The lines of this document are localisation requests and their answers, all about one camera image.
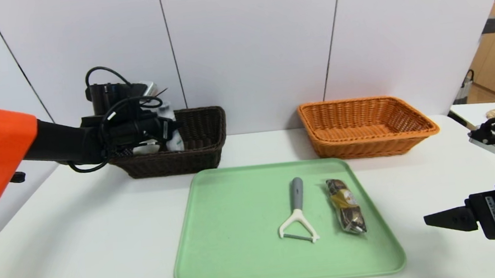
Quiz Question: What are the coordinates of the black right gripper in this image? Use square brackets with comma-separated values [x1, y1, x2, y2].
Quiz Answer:
[420, 182, 495, 247]

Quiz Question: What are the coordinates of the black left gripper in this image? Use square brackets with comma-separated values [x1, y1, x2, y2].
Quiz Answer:
[139, 114, 185, 144]

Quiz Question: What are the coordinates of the white bottle clear cap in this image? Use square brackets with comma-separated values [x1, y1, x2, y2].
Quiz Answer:
[157, 100, 185, 153]

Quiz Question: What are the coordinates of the white soap bar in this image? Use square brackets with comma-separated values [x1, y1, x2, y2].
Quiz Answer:
[132, 139, 162, 156]

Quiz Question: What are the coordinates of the brown gold snack packet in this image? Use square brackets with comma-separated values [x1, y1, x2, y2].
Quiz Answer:
[325, 176, 367, 237]

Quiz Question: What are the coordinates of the grey handled white peeler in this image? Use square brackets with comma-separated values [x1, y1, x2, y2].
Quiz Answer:
[273, 176, 320, 246]

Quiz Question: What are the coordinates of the dark brown wicker basket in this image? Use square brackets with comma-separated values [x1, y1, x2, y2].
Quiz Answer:
[105, 105, 231, 182]

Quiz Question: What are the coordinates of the orange wicker basket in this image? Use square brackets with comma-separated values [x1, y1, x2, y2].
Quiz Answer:
[297, 90, 442, 165]

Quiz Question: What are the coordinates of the green plastic tray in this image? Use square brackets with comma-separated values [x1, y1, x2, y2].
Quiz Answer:
[164, 151, 408, 278]

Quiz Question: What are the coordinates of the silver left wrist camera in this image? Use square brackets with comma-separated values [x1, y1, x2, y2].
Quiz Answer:
[139, 80, 159, 99]

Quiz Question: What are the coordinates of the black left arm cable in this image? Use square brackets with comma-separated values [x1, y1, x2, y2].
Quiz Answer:
[58, 60, 170, 175]

